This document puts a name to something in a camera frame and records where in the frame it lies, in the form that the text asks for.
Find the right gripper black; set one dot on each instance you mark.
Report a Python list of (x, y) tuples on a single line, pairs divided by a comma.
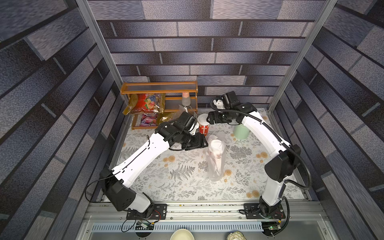
[(214, 117)]

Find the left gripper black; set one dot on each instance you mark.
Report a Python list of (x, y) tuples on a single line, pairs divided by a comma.
[(200, 142)]

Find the clear plastic carrier bag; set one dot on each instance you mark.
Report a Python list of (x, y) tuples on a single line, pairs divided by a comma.
[(186, 109)]

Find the red cup white lid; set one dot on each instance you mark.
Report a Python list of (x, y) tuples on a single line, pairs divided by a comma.
[(203, 124), (216, 148)]

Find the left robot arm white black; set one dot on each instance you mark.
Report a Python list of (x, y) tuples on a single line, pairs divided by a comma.
[(116, 183)]

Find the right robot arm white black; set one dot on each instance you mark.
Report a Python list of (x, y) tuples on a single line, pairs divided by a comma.
[(284, 157)]

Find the gold snack bag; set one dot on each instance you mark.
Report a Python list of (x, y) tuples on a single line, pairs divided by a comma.
[(165, 117)]

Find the green straw holder cup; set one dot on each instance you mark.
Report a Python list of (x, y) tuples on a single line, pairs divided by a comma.
[(241, 132)]

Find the small pink white bottle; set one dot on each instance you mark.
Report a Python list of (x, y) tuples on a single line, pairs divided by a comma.
[(186, 99)]

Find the colourful candy bag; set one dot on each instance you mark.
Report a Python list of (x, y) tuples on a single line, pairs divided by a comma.
[(148, 120)]

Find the red snack bag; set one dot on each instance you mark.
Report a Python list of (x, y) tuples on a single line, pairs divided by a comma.
[(145, 103)]

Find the orange two-tier shelf rack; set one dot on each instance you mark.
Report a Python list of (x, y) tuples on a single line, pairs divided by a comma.
[(173, 91)]

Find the white bowl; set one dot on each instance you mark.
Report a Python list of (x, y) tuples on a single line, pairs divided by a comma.
[(182, 234)]

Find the patterned round object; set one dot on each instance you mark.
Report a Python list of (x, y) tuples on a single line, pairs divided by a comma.
[(236, 236)]

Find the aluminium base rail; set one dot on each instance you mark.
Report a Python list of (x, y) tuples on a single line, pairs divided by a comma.
[(206, 217)]

